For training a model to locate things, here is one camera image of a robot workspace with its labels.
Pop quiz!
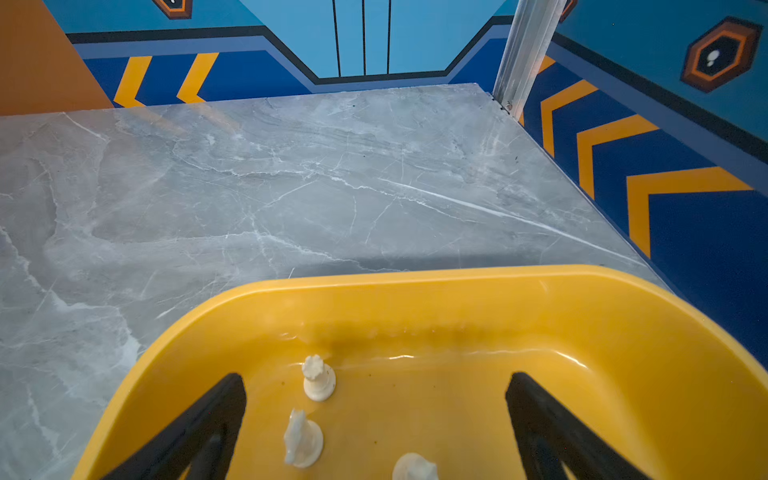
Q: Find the white chess piece knight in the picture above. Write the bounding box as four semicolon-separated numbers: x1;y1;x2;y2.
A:
283;410;324;469

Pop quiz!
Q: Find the aluminium corner post right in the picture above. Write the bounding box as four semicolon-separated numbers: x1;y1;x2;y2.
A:
492;0;567;120

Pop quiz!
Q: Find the yellow right plastic tray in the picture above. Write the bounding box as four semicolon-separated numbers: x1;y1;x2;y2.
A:
74;265;767;479

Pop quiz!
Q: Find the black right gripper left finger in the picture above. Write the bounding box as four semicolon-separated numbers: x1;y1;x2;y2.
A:
105;373;247;479

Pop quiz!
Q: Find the white chess piece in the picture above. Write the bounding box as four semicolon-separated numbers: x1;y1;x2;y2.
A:
392;452;438;480

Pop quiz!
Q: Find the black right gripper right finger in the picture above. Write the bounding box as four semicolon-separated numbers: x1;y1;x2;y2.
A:
505;372;647;479

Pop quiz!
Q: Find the white chess piece rook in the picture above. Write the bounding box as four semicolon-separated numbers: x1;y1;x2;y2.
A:
301;355;336;402

